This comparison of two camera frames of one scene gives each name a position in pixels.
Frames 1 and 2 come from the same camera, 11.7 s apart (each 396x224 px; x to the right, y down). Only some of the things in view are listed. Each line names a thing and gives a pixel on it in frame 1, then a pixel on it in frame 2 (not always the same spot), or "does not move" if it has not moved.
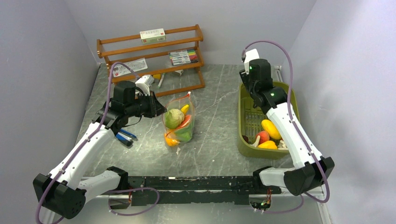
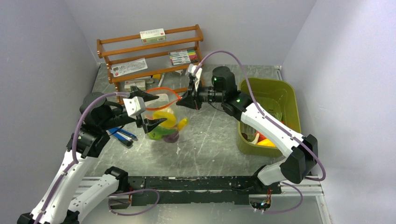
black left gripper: [155, 108] → [146, 96]
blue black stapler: [125, 138] does not move
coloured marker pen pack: [183, 57] does not move
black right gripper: [245, 79] → [191, 100]
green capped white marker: [161, 80] does not move
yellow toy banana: [185, 108] → [181, 123]
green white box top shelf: [152, 36] does not move
